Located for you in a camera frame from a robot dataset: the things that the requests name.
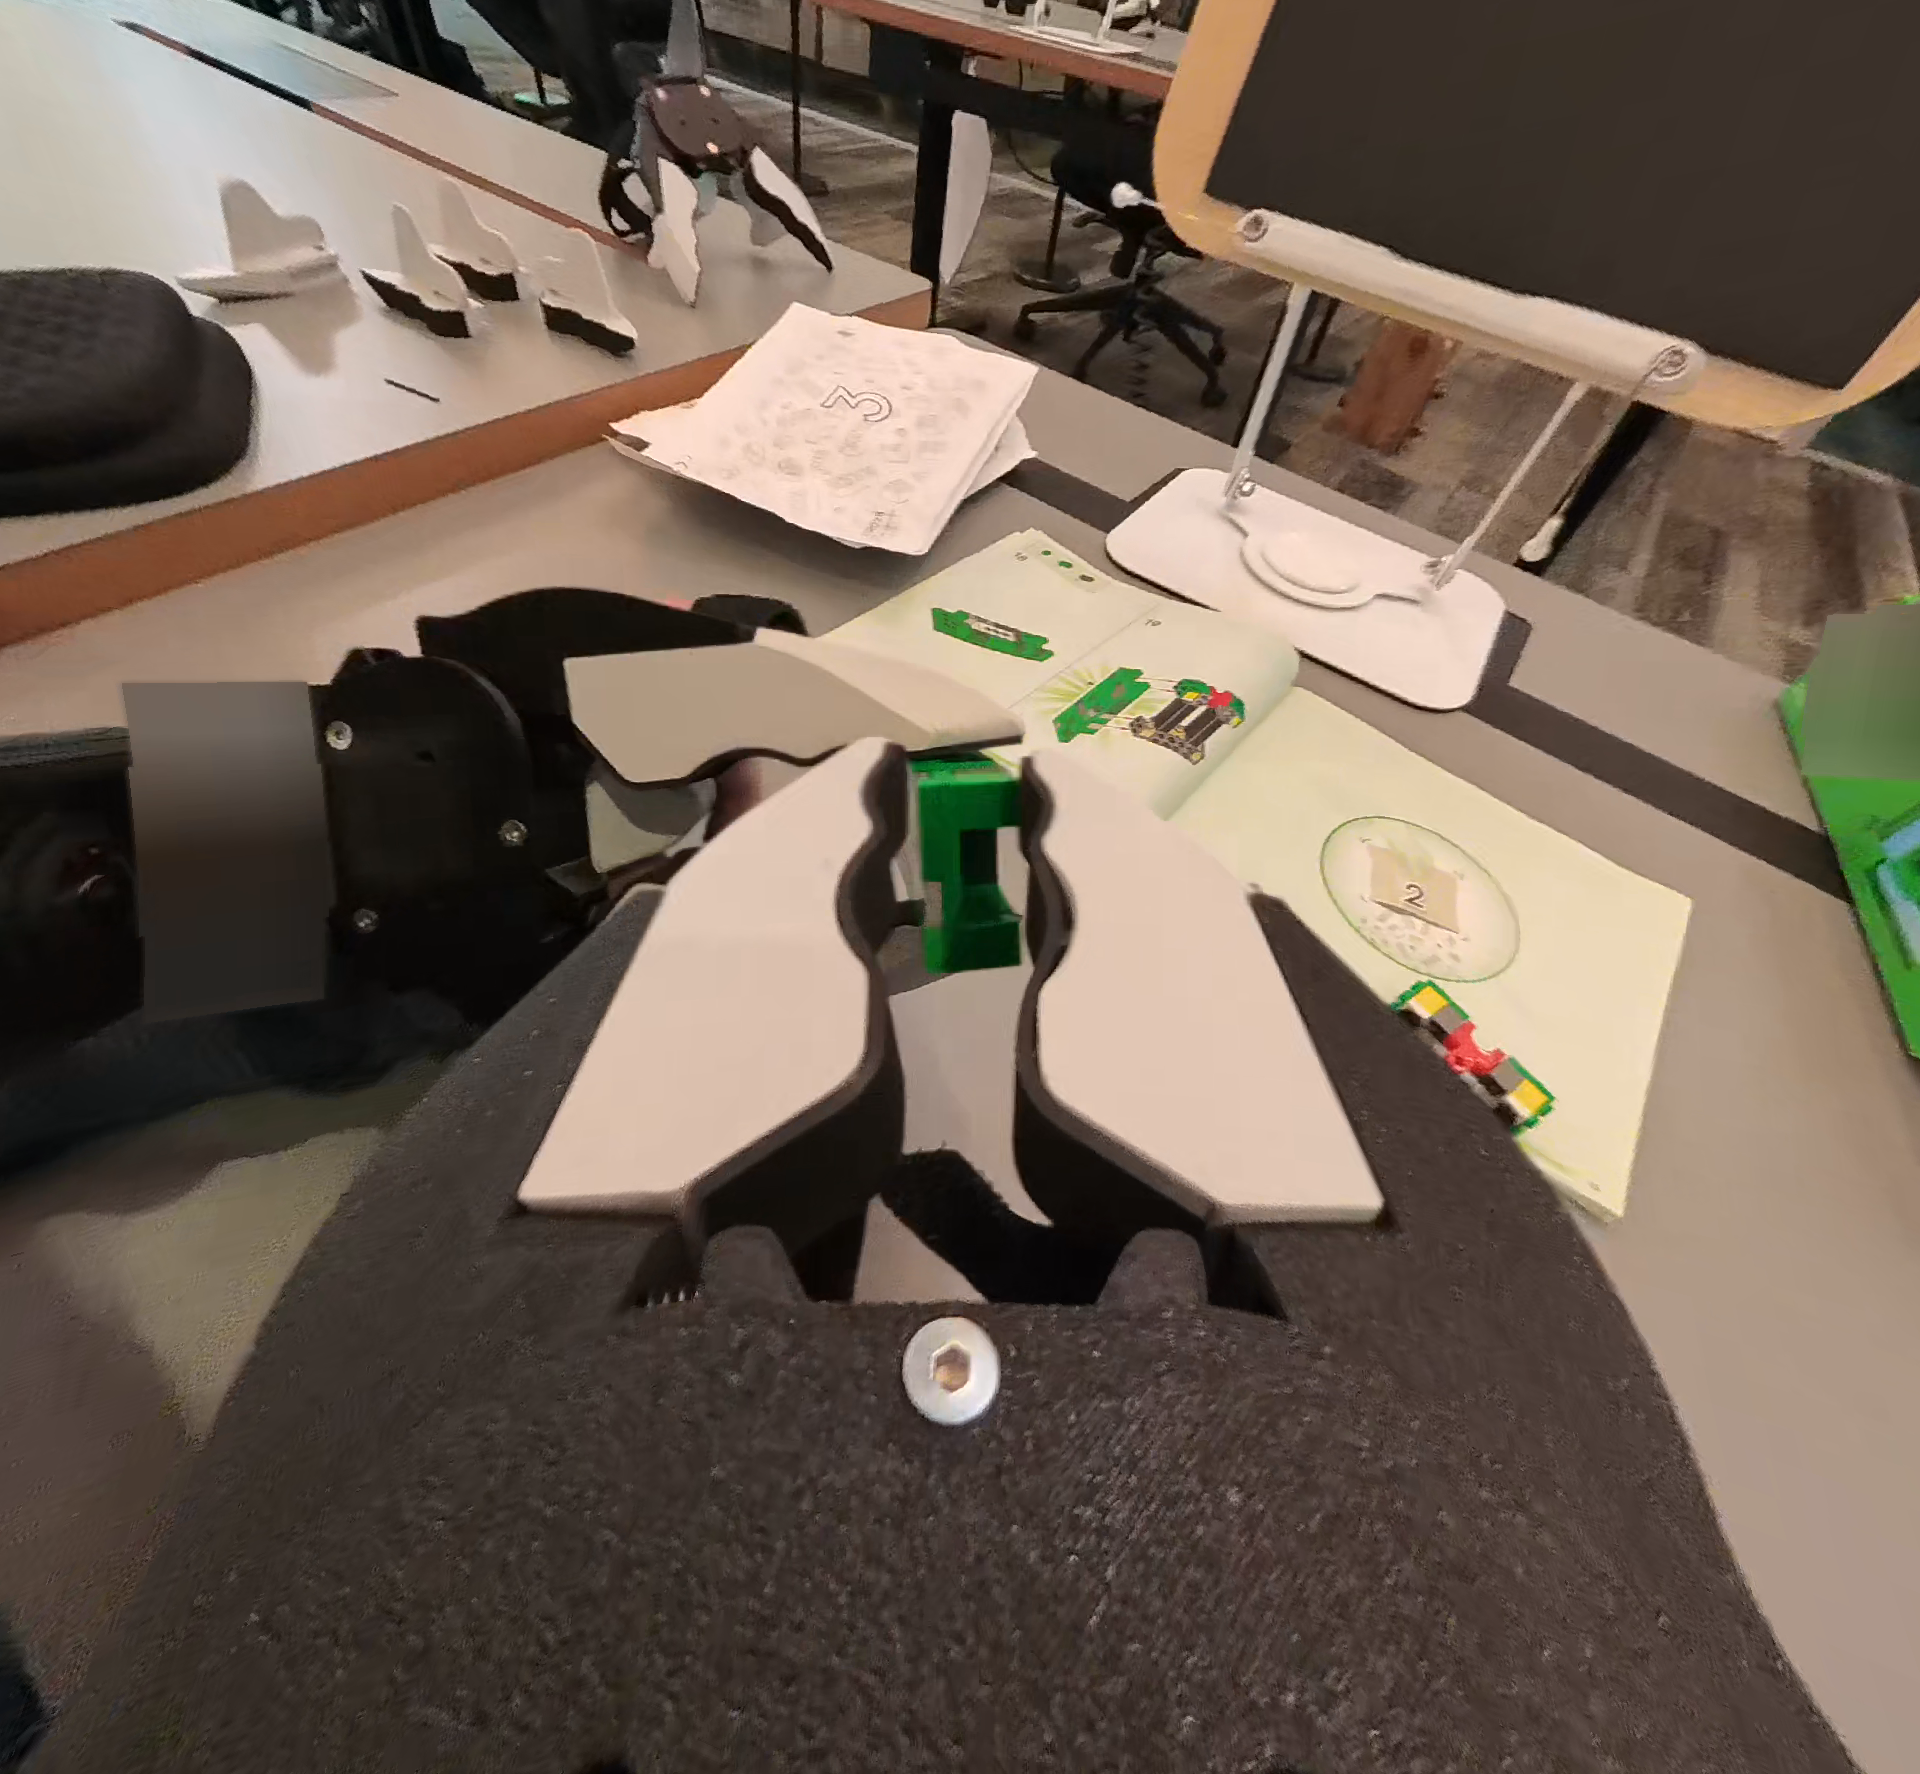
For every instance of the white numbered paper bag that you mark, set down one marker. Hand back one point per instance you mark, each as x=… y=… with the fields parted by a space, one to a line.
x=840 y=440

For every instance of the black office chair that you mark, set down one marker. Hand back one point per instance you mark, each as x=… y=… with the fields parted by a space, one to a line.
x=1124 y=260

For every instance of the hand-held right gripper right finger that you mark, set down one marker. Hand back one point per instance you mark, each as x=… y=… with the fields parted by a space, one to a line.
x=1200 y=1040

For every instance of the green brick assembly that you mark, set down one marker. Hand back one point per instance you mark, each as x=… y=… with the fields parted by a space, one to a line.
x=967 y=882

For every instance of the open green instruction booklet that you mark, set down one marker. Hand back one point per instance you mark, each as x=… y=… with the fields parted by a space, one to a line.
x=1319 y=784

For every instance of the grey desk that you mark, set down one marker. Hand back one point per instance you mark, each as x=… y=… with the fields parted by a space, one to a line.
x=1769 y=1354

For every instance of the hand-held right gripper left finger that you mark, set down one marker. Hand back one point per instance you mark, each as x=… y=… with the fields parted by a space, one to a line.
x=719 y=1009

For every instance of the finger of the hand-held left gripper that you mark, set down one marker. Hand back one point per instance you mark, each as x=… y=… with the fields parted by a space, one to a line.
x=645 y=822
x=749 y=694

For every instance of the dismantled black gripper mechanism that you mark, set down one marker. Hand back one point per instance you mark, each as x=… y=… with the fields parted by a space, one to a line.
x=697 y=125

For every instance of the tan framed black tablet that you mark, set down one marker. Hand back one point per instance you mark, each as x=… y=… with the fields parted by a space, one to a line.
x=1574 y=80

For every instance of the white desk with wood edge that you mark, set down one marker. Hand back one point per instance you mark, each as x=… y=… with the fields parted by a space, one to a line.
x=180 y=125

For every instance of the loose grey gripper finger part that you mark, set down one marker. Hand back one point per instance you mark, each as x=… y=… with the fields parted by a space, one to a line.
x=584 y=296
x=263 y=244
x=420 y=282
x=472 y=251

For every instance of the distant wooden desk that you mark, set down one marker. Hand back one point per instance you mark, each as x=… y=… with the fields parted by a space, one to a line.
x=960 y=13

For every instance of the black brick car chassis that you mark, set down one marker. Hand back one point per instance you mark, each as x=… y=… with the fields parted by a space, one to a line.
x=1477 y=1054

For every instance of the green toy box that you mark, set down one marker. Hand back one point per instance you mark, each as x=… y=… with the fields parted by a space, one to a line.
x=1837 y=829

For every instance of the black wrist rest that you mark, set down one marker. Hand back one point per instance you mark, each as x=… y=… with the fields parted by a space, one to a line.
x=105 y=364

